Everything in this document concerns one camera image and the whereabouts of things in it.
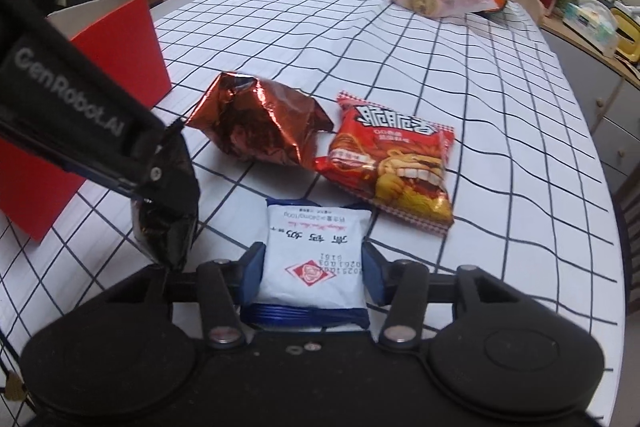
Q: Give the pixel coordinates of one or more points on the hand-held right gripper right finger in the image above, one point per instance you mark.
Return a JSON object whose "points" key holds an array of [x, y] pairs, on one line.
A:
{"points": [[374, 277]]}

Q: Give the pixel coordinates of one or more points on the dark wooden chair black seat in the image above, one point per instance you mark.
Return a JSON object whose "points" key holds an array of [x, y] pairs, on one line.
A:
{"points": [[631, 232]]}

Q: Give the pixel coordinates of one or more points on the red cardboard box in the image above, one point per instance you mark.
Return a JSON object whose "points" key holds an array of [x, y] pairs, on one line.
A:
{"points": [[125, 57]]}

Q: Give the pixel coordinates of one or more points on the grey wooden cabinet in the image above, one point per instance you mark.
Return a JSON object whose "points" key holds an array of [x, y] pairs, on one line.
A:
{"points": [[590, 82]]}

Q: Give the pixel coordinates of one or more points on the white checked tablecloth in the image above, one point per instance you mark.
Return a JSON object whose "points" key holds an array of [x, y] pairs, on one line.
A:
{"points": [[450, 82]]}

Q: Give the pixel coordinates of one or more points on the copper foil snack packet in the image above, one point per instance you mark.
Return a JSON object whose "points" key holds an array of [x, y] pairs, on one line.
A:
{"points": [[250, 122]]}

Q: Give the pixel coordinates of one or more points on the yellow box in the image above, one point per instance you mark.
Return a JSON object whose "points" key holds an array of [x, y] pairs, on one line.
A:
{"points": [[630, 42]]}

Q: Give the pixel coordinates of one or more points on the tissue pack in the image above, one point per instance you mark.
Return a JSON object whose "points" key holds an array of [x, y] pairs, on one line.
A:
{"points": [[590, 22]]}

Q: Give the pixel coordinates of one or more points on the white snack packet red logo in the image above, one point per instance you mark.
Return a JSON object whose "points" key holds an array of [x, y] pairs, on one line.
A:
{"points": [[315, 257]]}

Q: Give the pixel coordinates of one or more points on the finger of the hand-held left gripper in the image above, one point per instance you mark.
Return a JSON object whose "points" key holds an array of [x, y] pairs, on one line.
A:
{"points": [[177, 177]]}

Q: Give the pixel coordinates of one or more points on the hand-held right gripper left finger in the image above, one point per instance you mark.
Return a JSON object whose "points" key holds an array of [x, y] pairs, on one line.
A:
{"points": [[252, 274]]}

